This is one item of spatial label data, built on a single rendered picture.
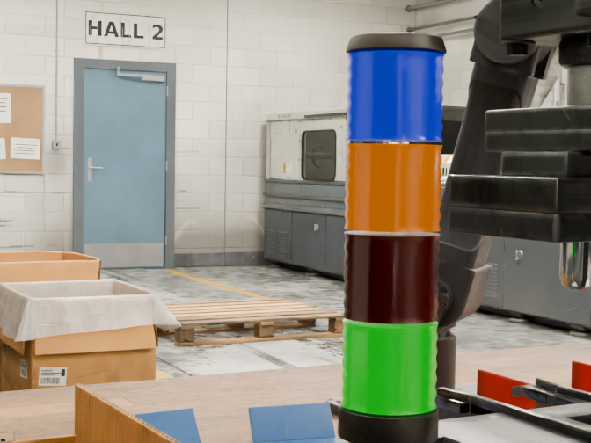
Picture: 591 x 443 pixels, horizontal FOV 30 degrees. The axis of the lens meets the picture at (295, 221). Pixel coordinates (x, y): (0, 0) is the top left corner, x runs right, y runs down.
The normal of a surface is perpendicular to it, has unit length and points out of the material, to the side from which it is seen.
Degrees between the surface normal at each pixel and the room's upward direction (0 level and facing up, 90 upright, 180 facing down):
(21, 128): 90
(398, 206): 104
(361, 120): 76
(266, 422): 60
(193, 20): 90
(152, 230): 90
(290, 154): 90
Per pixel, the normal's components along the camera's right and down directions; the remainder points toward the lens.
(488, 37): -0.41, 0.04
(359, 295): -0.66, 0.27
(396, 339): 0.04, -0.19
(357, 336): -0.74, -0.22
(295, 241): -0.91, 0.00
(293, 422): 0.31, -0.45
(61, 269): 0.50, -0.01
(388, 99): -0.22, 0.29
